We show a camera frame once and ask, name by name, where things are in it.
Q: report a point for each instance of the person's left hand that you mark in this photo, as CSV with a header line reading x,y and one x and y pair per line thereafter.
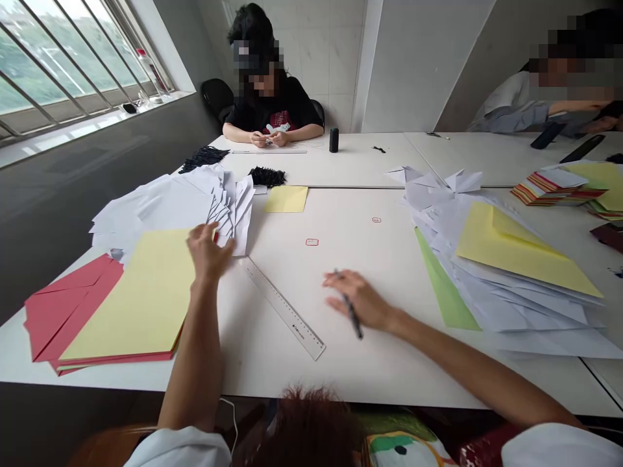
x,y
207,255

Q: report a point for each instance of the person's right hand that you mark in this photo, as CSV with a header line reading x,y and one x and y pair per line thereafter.
x,y
367,304

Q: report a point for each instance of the dark pen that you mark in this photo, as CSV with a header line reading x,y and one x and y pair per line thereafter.
x,y
356,325

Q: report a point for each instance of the pile of white folded papers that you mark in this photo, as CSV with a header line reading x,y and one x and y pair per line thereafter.
x,y
165,204

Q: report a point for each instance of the green paper sheet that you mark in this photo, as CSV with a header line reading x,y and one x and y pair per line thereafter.
x,y
448,296

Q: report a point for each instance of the clear plastic ruler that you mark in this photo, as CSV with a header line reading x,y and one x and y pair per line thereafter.
x,y
284,309

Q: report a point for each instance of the stack of yellow paper sheets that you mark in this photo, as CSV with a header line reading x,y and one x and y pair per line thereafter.
x,y
131,306

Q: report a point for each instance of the pile of black small pieces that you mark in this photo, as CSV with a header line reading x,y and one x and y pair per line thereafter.
x,y
266,176
204,158

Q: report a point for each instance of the small yellow folded paper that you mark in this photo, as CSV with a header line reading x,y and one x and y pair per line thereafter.
x,y
287,199

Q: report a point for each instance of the long clear ruler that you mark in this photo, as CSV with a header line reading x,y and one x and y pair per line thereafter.
x,y
270,152

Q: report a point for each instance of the stack of red paper sheets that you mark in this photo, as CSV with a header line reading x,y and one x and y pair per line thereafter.
x,y
63,306

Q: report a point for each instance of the small black scrap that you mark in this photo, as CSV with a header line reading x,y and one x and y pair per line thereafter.
x,y
379,150

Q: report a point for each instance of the black office chair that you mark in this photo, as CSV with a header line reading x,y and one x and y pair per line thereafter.
x,y
216,99

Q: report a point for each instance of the large pile of white sheets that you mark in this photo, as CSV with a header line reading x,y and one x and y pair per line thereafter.
x,y
525,311

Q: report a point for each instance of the large yellow folded sheet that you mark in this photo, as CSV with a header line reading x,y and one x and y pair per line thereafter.
x,y
516,248

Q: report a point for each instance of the small black object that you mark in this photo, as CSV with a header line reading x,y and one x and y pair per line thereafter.
x,y
130,108

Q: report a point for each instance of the black cylinder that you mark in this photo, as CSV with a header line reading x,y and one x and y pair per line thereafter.
x,y
334,141

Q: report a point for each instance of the clear bottle with red label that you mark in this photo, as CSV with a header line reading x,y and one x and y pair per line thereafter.
x,y
155,73

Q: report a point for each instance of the person's body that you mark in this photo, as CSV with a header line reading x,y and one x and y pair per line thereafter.
x,y
185,450

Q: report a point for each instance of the stack of multicoloured paper squares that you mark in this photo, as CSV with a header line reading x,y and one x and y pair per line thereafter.
x,y
550,192

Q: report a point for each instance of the black case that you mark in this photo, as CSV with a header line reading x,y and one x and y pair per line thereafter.
x,y
547,136

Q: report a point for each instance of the barred window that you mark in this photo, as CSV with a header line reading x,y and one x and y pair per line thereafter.
x,y
58,58

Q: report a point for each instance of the dark red object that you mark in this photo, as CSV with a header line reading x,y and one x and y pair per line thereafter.
x,y
608,238

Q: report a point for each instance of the black flat bar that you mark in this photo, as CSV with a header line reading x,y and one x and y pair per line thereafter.
x,y
581,149

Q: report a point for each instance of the pale yellow paper sheet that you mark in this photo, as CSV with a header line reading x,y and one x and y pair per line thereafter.
x,y
606,182

